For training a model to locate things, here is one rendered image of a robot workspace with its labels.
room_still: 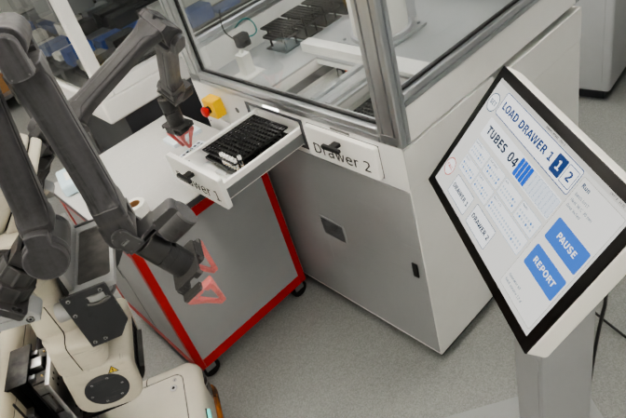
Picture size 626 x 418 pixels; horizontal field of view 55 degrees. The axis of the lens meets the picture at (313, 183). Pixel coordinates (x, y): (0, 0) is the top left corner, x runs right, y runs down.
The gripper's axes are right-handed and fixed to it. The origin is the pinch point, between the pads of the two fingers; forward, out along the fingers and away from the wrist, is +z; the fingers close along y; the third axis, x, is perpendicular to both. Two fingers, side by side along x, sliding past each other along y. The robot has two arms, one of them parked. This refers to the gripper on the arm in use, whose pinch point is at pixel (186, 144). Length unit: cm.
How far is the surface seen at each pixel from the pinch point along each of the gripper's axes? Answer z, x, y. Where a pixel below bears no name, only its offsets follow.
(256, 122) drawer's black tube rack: -6.6, -12.0, -26.1
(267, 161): -3.9, 1.3, -41.5
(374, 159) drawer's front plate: -7, -7, -76
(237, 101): -8.7, -18.4, -11.9
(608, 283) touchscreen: -27, 29, -145
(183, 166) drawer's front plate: -8.7, 17.1, -21.6
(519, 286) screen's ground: -20, 29, -131
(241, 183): -3.1, 12.1, -39.9
